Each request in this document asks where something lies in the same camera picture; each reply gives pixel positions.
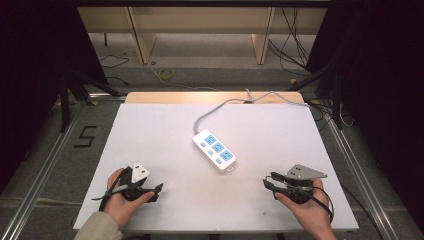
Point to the wooden shelf unit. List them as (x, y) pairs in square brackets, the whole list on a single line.
[(200, 26)]

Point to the person's right hand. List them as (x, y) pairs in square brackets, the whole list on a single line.
[(308, 210)]

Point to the person's left hand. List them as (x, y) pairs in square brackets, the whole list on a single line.
[(123, 200)]

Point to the black metal stand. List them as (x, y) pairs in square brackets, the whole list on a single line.
[(71, 93), (333, 86)]

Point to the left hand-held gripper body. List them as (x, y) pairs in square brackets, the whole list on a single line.
[(135, 181)]

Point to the white power strip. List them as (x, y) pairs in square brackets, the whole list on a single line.
[(214, 150)]

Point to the aluminium floor rail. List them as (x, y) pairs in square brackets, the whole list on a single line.
[(40, 173), (363, 180)]

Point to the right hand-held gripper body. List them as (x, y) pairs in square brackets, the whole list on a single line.
[(300, 185)]

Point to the yellow tape roll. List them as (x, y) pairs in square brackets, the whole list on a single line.
[(165, 73)]

